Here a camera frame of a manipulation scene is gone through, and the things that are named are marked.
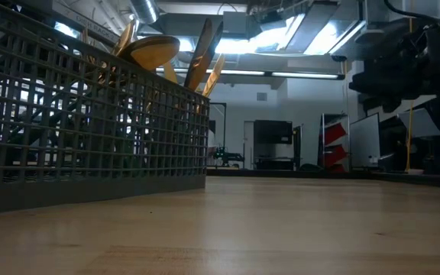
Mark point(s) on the dark wooden spatula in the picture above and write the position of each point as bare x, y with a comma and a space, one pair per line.
201, 49

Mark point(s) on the grey ceiling box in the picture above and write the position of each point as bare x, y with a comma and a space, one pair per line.
235, 23

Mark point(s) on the white lettered sign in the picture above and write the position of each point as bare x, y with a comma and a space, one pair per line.
94, 26

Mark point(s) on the black machine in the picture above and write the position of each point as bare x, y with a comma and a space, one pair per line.
225, 156

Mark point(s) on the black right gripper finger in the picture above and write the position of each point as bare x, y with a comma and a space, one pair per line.
369, 84

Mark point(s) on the grey tilted panel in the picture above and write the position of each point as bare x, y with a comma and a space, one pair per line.
420, 123

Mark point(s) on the red and white rack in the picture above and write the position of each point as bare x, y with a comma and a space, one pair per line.
334, 137

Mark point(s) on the long ceiling light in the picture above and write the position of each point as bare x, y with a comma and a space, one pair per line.
250, 72

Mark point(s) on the metal ceiling duct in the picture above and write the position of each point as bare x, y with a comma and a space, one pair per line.
145, 9

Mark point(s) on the white board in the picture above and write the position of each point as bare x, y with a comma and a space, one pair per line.
365, 141

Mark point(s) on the wall vent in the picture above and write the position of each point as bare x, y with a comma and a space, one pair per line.
261, 96

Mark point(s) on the grey plastic cutlery basket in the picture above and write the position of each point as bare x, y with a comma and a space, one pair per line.
90, 191

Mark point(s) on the black monitor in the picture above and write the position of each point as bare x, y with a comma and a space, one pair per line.
273, 131

